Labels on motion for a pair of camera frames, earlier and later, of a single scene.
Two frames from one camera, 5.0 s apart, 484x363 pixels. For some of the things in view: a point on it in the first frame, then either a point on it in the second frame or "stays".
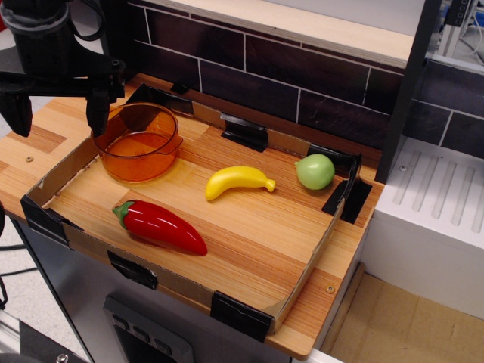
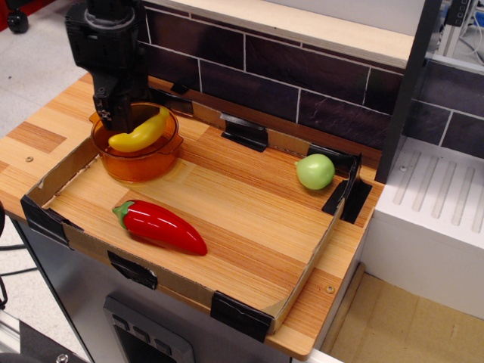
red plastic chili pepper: [159, 227] stays
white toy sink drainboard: [426, 234] stays
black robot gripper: [57, 65] to [109, 41]
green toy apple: [314, 171] stays
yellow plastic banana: [234, 177] to [139, 140]
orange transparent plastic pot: [139, 144] stays
